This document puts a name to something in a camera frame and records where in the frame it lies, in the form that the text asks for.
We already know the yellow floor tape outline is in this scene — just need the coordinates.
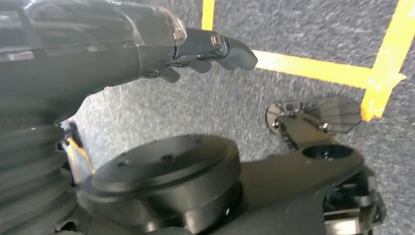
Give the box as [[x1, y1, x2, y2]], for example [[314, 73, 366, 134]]
[[201, 0, 415, 121]]

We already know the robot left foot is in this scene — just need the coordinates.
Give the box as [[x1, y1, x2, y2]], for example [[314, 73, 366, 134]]
[[265, 97, 362, 135]]

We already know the thin orange wire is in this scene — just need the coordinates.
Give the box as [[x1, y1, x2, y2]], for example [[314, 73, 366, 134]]
[[65, 136, 95, 184]]

